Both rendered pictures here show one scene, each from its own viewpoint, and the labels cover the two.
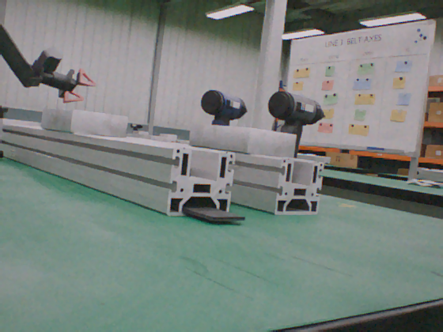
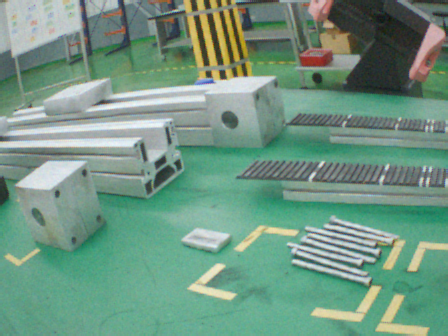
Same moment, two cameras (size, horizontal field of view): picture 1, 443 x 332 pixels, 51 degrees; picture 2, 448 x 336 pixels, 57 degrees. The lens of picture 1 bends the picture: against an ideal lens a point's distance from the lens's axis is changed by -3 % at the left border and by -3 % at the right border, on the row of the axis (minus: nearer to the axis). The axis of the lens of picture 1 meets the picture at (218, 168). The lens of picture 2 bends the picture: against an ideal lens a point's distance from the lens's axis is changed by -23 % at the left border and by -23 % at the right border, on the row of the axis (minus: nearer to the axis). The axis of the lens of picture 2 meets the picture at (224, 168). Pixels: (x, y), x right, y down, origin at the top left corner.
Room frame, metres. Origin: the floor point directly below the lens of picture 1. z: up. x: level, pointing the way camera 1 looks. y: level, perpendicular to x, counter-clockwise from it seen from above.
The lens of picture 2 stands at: (2.06, 0.27, 1.07)
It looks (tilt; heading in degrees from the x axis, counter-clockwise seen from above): 22 degrees down; 164
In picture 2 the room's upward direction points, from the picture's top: 12 degrees counter-clockwise
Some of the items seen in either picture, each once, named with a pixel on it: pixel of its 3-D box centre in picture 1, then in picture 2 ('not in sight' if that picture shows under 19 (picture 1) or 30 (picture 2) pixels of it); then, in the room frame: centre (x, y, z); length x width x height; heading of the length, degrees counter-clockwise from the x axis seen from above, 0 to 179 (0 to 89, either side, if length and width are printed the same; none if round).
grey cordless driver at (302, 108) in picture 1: (298, 146); not in sight; (1.06, -0.17, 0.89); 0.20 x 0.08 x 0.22; 139
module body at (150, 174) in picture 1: (79, 154); (80, 121); (0.92, 0.27, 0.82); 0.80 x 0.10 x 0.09; 39
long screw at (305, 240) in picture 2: not in sight; (338, 250); (1.68, 0.48, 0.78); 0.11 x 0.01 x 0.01; 22
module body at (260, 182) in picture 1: (161, 160); (29, 154); (1.04, 0.13, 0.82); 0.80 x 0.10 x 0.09; 39
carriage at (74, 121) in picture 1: (81, 129); (76, 102); (0.92, 0.27, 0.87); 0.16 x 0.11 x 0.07; 39
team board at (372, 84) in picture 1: (342, 146); not in sight; (4.04, -1.02, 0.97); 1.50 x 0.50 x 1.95; 35
